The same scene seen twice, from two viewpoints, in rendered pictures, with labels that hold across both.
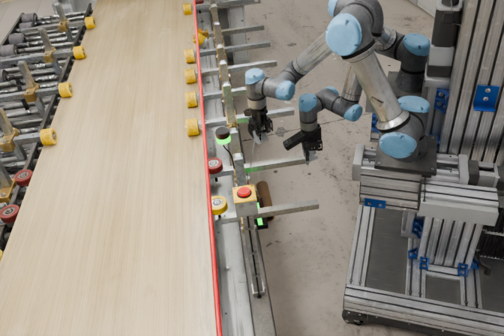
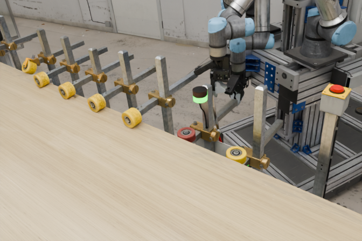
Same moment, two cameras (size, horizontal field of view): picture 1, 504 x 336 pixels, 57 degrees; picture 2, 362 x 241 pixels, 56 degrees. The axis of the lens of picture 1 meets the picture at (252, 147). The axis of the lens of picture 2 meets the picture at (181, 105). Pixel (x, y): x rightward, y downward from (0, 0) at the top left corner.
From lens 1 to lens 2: 1.37 m
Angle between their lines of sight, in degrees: 37
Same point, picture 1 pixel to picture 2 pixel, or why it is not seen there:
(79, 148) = (19, 198)
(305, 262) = not seen: hidden behind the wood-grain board
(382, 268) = (289, 168)
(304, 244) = not seen: hidden behind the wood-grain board
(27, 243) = not seen: outside the picture
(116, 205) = (151, 213)
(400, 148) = (349, 33)
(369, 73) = not seen: outside the picture
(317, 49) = not seen: outside the picture
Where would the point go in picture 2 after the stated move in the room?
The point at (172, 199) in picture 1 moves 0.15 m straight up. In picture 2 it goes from (196, 174) to (194, 142)
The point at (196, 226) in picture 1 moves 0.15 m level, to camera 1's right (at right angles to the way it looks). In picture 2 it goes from (248, 177) to (269, 155)
